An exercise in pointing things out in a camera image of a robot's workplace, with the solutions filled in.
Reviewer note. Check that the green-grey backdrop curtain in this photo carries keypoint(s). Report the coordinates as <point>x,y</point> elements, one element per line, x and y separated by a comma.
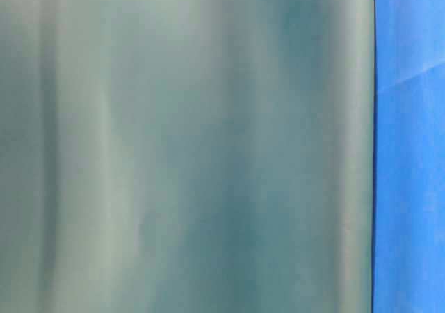
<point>186,155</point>

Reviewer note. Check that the blue table cloth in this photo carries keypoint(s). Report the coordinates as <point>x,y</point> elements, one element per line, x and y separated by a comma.
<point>409,178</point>

